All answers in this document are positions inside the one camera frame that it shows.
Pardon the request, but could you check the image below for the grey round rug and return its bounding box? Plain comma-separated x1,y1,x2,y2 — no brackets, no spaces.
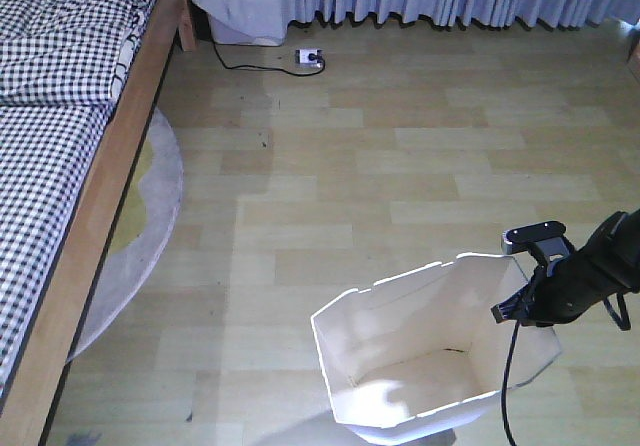
67,108,184,361

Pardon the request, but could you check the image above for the black white checkered bedding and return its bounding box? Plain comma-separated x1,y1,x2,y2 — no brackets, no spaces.
1,0,156,383

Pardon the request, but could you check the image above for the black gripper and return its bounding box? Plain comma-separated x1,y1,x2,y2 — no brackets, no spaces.
491,253,613,327

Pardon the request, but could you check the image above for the black outlet power cord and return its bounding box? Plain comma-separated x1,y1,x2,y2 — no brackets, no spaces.
208,35,327,77

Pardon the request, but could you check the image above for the floor power outlet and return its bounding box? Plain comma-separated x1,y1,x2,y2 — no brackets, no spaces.
295,49,324,67

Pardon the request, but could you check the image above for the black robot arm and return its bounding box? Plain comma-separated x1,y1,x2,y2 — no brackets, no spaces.
491,211,639,331

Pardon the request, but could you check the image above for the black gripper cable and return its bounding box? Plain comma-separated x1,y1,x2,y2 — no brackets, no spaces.
499,315,524,446

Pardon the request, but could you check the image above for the white plastic trash bin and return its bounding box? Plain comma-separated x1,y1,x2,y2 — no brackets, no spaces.
311,253,561,445

